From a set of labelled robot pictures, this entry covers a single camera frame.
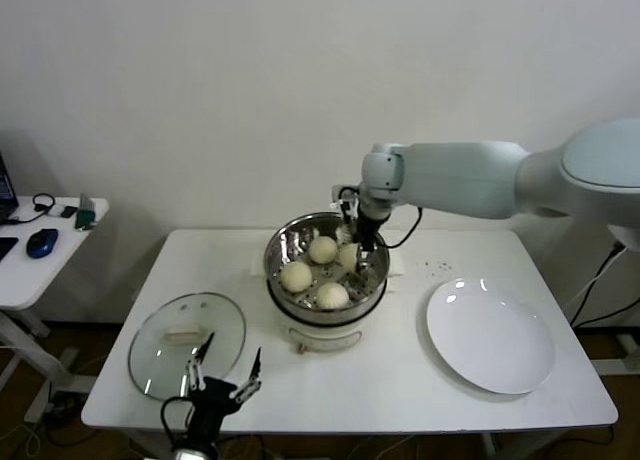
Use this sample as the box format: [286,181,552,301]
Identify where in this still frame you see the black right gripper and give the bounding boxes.
[335,212,385,278]

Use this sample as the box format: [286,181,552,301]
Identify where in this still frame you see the stainless perforated steamer basket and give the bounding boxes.
[249,211,405,329]

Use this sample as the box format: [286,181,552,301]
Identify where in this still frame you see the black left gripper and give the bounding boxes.
[185,332,264,445]

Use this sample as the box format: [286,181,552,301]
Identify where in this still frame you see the blue computer mouse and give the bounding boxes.
[26,228,60,259]

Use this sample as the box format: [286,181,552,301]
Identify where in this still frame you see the white steamed baozi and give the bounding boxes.
[308,235,338,265]
[316,281,350,311]
[338,243,359,275]
[278,260,314,293]

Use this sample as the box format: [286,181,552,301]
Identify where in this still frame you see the white round plate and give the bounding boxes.
[425,277,555,395]

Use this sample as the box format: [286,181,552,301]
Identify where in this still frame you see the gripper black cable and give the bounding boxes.
[382,204,424,249]
[160,394,195,447]

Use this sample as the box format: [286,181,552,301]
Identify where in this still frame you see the glass pot lid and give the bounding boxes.
[127,292,248,401]

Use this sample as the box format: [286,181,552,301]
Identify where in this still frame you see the green circuit board gadget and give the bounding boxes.
[74,193,98,231]

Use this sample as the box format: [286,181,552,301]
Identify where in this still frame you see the white side table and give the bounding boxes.
[0,197,111,426]

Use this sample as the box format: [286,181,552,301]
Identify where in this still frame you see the black headphones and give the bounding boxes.
[0,193,57,227]

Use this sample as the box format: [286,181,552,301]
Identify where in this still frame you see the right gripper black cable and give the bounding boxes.
[382,204,424,249]

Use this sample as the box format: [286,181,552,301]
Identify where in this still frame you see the white stand base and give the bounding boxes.
[589,332,640,377]

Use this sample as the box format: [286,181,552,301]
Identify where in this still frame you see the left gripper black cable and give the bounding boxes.
[160,394,195,447]

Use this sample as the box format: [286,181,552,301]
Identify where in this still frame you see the black hanging power cable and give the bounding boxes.
[569,243,627,329]

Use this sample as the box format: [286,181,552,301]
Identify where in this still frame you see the white electric cooking pot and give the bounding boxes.
[267,274,401,356]

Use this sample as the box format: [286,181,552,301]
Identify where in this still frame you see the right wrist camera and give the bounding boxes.
[332,183,362,214]

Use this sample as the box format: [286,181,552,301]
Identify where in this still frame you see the dark laptop computer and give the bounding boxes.
[0,148,20,226]

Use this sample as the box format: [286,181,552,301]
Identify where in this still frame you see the white hanging cable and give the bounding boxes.
[564,259,614,307]

